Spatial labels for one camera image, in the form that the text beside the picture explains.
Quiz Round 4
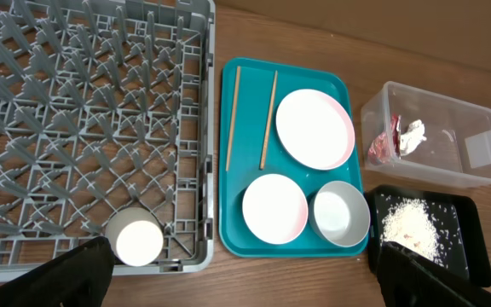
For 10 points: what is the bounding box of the grey dishwasher rack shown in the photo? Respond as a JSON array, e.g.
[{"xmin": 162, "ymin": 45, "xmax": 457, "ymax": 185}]
[{"xmin": 0, "ymin": 0, "xmax": 216, "ymax": 282}]

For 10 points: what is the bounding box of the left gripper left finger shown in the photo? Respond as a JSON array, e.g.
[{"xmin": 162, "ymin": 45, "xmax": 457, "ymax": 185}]
[{"xmin": 0, "ymin": 236, "xmax": 115, "ymax": 307}]

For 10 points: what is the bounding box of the pink shallow bowl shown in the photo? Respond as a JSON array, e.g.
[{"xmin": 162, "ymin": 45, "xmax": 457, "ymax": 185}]
[{"xmin": 242, "ymin": 174, "xmax": 309, "ymax": 245}]

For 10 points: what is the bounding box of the grey bowl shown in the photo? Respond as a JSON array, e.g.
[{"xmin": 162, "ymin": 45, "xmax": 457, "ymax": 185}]
[{"xmin": 309, "ymin": 181, "xmax": 371, "ymax": 248}]

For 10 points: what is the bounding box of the large white plate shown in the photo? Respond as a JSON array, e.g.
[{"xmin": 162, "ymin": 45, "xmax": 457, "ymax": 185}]
[{"xmin": 275, "ymin": 89, "xmax": 355, "ymax": 171}]

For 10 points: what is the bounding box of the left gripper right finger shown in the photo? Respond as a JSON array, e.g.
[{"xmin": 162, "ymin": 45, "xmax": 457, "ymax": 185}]
[{"xmin": 376, "ymin": 242, "xmax": 491, "ymax": 307}]

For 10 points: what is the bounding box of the black waste tray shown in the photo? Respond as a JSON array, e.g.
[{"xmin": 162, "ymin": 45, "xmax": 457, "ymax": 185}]
[{"xmin": 364, "ymin": 185, "xmax": 491, "ymax": 287}]

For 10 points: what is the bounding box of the wooden chopstick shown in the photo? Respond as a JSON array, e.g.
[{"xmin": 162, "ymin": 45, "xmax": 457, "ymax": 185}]
[
  {"xmin": 259, "ymin": 71, "xmax": 278, "ymax": 170},
  {"xmin": 225, "ymin": 66, "xmax": 241, "ymax": 171}
]

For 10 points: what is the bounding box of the clear plastic bin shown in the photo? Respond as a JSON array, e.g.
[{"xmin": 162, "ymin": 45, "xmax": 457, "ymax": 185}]
[{"xmin": 361, "ymin": 81, "xmax": 491, "ymax": 188}]

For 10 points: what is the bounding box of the red sauce packet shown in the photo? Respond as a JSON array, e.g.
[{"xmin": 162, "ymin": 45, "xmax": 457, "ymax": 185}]
[{"xmin": 367, "ymin": 114, "xmax": 401, "ymax": 165}]

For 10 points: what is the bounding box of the pile of rice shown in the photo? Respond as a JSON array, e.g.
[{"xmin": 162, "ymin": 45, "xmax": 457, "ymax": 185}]
[{"xmin": 381, "ymin": 198, "xmax": 440, "ymax": 261}]

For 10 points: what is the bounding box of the white napkin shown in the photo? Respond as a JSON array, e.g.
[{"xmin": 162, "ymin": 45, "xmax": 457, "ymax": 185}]
[{"xmin": 399, "ymin": 119, "xmax": 427, "ymax": 156}]

